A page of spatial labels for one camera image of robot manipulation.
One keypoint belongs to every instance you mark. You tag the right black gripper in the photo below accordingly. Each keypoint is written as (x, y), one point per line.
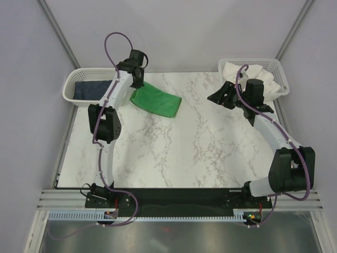
(228, 88)

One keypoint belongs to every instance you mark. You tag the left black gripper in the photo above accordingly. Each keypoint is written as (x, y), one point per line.
(140, 84)

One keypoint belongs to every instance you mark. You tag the white towel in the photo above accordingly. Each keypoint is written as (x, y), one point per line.
(254, 71)

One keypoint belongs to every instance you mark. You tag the green towel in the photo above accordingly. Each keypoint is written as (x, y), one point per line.
(156, 101)

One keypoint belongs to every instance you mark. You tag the dark blue towel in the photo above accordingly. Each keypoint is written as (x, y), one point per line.
(91, 90)

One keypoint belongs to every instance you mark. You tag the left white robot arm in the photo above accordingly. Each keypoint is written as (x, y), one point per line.
(105, 125)

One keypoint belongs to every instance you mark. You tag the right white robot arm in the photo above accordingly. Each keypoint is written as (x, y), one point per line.
(292, 167)

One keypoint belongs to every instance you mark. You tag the right white plastic basket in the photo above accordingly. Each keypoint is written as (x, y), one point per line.
(269, 64)

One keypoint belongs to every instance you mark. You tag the white plastic basket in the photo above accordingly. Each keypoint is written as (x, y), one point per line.
(269, 64)
(85, 74)

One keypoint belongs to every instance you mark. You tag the left white plastic basket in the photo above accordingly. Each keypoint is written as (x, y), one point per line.
(85, 74)

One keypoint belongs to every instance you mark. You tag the white slotted cable duct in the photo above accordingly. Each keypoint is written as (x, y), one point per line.
(105, 216)

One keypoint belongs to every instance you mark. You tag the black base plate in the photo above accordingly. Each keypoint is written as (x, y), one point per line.
(169, 201)

